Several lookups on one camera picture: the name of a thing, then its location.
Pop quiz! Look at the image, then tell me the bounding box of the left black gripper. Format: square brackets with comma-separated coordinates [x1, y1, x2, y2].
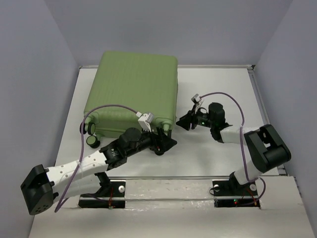
[125, 124, 176, 157]

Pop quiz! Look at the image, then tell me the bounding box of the green hard-shell suitcase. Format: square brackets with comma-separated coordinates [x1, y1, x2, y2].
[80, 51, 178, 148]

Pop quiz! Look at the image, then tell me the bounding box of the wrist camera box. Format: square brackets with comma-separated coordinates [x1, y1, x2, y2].
[136, 112, 154, 132]
[191, 94, 204, 112]

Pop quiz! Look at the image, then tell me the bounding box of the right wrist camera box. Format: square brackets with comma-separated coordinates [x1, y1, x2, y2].
[191, 94, 204, 112]

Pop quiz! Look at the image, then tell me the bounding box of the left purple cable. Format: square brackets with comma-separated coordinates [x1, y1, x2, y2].
[54, 105, 139, 213]

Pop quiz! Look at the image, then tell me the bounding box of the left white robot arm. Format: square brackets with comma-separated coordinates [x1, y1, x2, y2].
[21, 127, 177, 215]

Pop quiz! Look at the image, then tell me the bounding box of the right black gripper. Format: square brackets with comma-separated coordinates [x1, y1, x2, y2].
[175, 104, 214, 130]

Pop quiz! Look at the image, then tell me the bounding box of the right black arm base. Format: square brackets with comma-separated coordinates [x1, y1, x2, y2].
[209, 179, 261, 208]

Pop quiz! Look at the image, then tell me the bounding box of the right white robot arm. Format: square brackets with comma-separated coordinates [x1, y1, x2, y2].
[176, 103, 291, 194]

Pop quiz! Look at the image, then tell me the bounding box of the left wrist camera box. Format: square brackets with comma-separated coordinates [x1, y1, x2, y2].
[136, 112, 154, 132]

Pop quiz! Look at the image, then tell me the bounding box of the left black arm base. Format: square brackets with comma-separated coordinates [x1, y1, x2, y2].
[78, 172, 126, 209]

